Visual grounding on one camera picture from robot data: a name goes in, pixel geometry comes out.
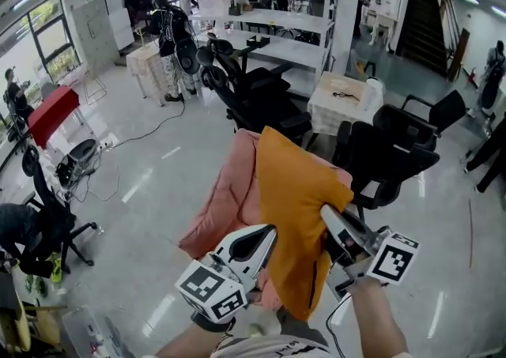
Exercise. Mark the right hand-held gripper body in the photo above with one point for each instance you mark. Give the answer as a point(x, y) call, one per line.
point(393, 259)

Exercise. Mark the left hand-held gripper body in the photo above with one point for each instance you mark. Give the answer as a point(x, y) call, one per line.
point(209, 289)

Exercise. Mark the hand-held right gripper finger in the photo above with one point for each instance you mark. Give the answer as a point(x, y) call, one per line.
point(342, 230)
point(367, 234)

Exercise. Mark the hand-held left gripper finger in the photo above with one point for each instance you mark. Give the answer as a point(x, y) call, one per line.
point(266, 251)
point(225, 246)

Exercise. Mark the orange pillow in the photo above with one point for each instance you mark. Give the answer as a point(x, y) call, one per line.
point(292, 198)

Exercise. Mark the person's left forearm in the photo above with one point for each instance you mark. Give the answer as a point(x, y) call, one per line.
point(189, 342)

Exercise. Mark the person's right forearm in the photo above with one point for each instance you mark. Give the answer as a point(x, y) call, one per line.
point(375, 317)

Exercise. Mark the black wrist band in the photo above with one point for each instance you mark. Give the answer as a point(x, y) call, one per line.
point(211, 325)

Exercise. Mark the pink padded lounge chair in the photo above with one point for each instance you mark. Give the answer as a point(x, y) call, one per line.
point(229, 198)

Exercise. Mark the person's beige left shoe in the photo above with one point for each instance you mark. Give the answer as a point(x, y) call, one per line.
point(256, 330)

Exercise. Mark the black wheeled office chair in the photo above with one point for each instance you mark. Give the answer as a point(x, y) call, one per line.
point(379, 163)

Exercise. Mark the person's white shirt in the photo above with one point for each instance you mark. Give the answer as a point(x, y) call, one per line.
point(257, 348)

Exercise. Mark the person's olive trousers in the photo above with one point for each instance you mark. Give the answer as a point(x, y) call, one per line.
point(296, 328)

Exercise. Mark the small checked cloth table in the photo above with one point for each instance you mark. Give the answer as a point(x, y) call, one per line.
point(144, 66)
point(336, 111)

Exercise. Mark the clear plastic storage bin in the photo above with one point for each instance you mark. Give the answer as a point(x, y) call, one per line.
point(91, 332)

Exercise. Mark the black ergonomic headrest chair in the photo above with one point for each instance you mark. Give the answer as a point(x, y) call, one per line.
point(221, 50)
point(269, 111)

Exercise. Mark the white paper roll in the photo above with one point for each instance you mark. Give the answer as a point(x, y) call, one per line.
point(373, 91)

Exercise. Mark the black chair with chrome base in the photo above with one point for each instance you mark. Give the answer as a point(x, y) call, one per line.
point(446, 111)

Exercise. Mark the neon yellow shoe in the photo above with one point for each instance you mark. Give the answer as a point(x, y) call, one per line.
point(56, 267)

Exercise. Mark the white power strip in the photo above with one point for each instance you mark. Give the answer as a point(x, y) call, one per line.
point(107, 145)

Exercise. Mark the grey and black backpack rig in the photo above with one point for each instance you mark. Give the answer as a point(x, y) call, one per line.
point(81, 155)

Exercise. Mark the black mesh office chair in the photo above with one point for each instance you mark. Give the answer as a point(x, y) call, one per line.
point(51, 206)

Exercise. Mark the wooden chair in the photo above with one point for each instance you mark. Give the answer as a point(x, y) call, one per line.
point(21, 325)

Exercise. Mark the black tray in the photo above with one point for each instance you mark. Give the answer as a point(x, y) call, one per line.
point(257, 41)

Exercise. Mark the small white wooden table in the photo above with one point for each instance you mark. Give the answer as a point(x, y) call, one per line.
point(385, 24)

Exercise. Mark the red table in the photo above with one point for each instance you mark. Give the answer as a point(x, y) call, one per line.
point(53, 111)

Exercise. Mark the dark staircase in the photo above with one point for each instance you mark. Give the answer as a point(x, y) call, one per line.
point(425, 20)

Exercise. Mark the white shelving unit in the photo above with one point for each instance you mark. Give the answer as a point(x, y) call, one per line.
point(276, 16)

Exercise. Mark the small brown box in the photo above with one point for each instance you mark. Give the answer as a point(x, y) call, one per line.
point(235, 6)

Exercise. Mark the white box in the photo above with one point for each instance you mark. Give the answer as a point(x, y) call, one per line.
point(213, 6)

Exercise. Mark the white locker cabinet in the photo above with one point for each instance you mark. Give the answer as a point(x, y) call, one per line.
point(95, 32)

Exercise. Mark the black clothes rack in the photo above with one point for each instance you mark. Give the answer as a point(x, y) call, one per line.
point(138, 4)

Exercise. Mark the large black-framed window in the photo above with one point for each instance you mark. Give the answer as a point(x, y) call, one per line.
point(23, 48)

